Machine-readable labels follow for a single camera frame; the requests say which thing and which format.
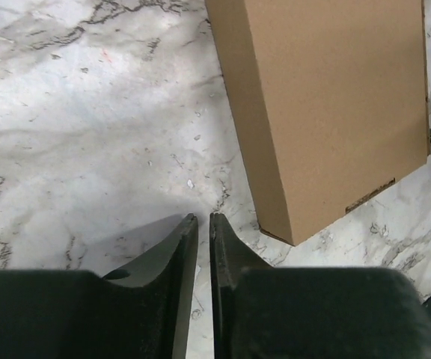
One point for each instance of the brown cardboard box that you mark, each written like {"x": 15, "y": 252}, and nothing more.
{"x": 329, "y": 101}

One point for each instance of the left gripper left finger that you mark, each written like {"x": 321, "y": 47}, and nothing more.
{"x": 139, "y": 310}

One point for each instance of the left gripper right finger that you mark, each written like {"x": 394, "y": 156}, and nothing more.
{"x": 260, "y": 311}

